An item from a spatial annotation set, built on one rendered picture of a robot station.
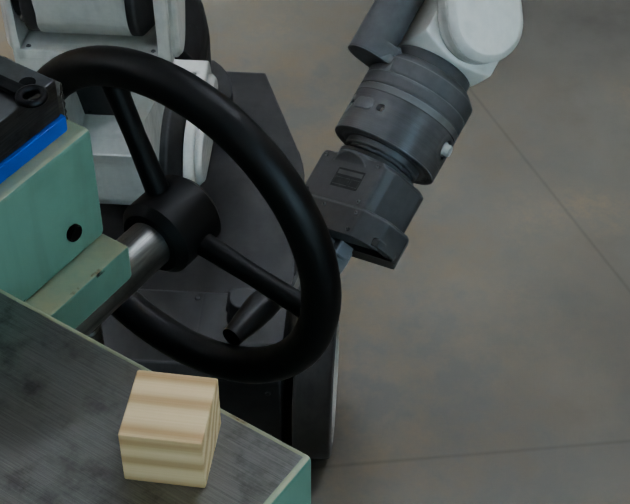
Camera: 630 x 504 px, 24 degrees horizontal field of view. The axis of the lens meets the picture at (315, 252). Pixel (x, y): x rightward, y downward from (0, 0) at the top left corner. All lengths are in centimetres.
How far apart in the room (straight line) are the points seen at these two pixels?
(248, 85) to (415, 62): 112
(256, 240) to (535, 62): 80
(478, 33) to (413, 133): 9
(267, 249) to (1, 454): 118
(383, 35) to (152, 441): 47
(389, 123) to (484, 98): 139
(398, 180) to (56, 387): 37
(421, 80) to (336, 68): 143
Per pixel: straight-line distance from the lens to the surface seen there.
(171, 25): 166
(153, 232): 103
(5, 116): 87
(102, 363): 85
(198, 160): 190
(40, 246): 92
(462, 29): 112
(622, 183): 236
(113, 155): 184
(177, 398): 78
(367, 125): 111
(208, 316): 182
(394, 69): 113
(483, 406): 201
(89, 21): 164
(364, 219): 108
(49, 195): 91
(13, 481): 81
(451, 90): 113
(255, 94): 221
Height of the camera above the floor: 153
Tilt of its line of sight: 44 degrees down
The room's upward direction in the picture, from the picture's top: straight up
